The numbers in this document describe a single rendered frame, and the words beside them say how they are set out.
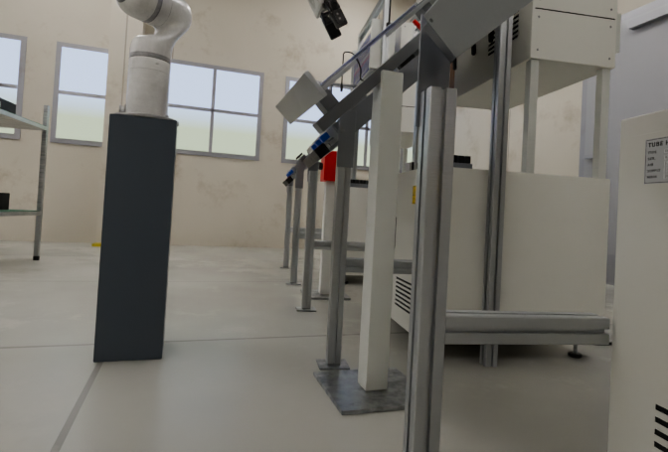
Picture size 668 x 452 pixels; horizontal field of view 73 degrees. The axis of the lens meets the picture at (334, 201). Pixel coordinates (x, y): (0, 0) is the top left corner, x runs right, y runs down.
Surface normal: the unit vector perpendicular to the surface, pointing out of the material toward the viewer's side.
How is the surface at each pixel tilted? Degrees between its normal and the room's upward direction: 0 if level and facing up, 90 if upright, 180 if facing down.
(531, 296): 90
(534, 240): 90
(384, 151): 90
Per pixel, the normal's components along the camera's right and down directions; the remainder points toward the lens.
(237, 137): 0.32, 0.00
